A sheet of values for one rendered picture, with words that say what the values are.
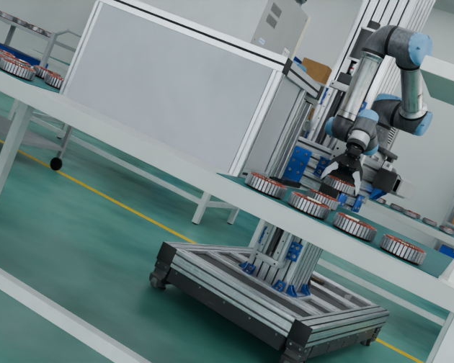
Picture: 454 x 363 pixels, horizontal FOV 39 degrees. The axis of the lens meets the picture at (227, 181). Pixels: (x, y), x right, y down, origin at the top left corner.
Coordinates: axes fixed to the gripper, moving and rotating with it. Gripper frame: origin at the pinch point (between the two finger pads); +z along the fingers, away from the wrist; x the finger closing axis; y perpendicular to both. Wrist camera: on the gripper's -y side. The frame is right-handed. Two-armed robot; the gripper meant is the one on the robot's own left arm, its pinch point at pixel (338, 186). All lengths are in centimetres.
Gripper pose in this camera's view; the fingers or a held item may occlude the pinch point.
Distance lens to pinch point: 234.3
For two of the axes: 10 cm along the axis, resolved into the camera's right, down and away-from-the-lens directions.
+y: -0.5, 4.3, 9.0
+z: -4.2, 8.1, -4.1
